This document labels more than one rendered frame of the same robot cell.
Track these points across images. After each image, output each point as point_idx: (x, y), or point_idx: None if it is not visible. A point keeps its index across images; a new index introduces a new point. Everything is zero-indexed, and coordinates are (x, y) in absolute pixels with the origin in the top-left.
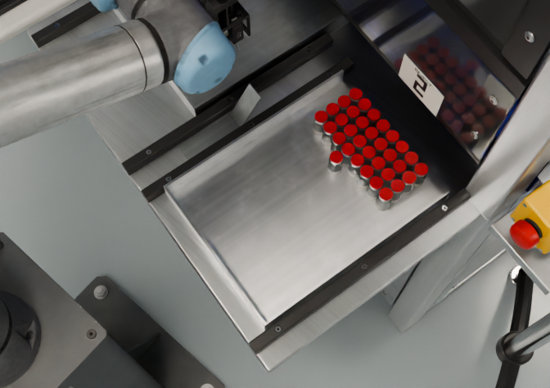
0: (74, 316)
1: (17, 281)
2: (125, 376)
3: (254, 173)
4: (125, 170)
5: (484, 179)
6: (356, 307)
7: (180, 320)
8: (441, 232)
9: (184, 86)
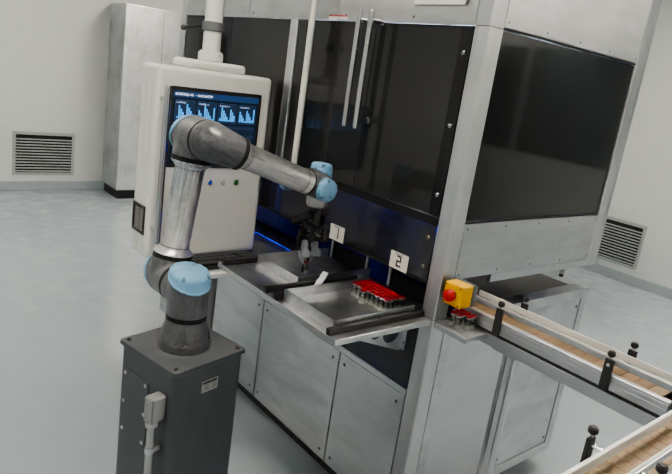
0: (228, 342)
1: None
2: (226, 441)
3: (324, 299)
4: (264, 291)
5: (429, 291)
6: (376, 333)
7: None
8: (413, 321)
9: (320, 189)
